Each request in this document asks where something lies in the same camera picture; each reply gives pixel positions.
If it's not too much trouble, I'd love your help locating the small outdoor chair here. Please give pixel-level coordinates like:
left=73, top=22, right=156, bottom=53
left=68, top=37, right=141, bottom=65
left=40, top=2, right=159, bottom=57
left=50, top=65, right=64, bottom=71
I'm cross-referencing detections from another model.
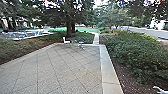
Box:
left=62, top=36, right=72, bottom=46

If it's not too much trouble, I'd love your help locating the large tree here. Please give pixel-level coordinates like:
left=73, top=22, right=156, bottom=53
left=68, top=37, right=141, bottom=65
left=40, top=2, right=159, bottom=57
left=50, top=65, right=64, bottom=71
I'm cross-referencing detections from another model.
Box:
left=19, top=0, right=98, bottom=38

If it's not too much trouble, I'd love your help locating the green shrub bed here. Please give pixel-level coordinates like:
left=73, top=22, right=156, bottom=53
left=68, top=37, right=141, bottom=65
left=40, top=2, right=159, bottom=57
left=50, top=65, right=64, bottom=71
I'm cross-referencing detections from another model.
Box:
left=104, top=29, right=168, bottom=84

